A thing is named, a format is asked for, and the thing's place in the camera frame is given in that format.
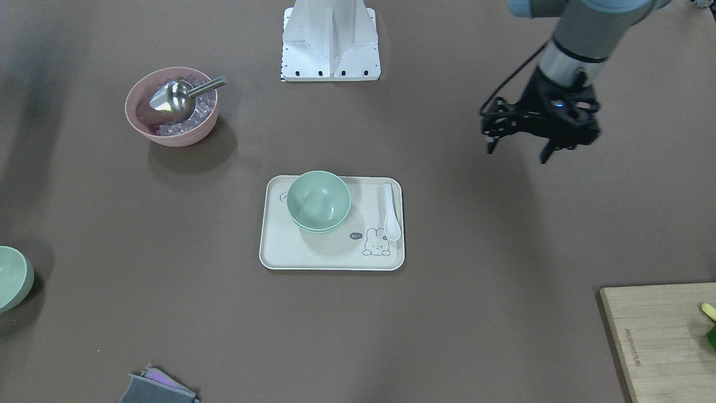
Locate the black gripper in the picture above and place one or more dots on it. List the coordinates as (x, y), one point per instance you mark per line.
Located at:
(536, 92)

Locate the green bowl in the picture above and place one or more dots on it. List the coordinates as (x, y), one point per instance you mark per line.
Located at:
(319, 196)
(313, 227)
(17, 277)

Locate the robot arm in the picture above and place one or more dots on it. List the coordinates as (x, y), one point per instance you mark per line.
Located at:
(586, 35)

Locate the white ceramic spoon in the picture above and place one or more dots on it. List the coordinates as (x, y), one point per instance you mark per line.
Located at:
(392, 228)

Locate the beige serving tray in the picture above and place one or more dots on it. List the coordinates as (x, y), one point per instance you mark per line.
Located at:
(359, 243)

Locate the wooden cutting board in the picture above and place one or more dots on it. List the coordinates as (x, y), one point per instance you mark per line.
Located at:
(661, 338)

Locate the yellow plastic knife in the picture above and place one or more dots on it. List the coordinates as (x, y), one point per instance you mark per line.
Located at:
(709, 310)

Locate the green bowl on tray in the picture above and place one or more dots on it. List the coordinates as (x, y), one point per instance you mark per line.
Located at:
(313, 227)

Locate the green lime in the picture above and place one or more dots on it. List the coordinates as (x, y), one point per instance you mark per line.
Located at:
(711, 336)

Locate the metal ice scoop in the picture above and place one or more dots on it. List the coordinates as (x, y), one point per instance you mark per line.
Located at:
(175, 101)

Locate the pink bowl with ice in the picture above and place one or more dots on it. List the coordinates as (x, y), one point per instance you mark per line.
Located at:
(190, 131)

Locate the grey folded cloth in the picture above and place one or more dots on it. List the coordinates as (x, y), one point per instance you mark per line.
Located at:
(154, 385)

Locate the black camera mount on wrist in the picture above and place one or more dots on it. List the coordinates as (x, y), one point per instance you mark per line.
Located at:
(499, 119)

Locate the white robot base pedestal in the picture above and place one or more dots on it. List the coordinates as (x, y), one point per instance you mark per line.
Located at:
(330, 41)

